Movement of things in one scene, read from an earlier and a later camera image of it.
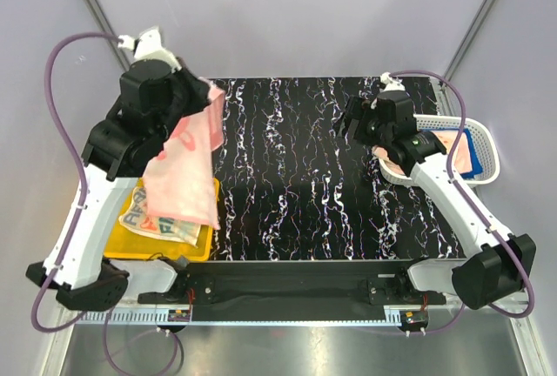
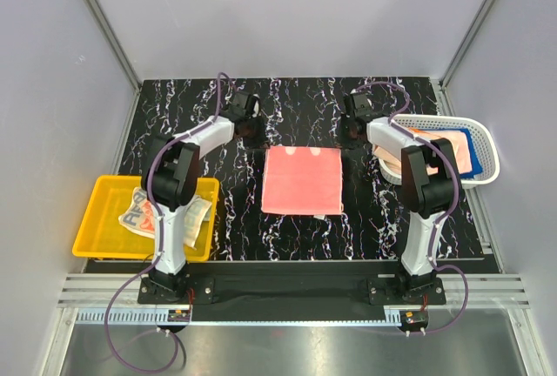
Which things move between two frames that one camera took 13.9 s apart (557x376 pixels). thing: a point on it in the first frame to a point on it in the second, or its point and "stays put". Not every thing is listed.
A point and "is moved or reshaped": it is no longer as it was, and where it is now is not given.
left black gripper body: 189,98 to 254,135
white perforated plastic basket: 484,139 stays put
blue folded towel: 476,165 stays put
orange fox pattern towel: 462,161 stays put
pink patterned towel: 180,183 is moved or reshaped
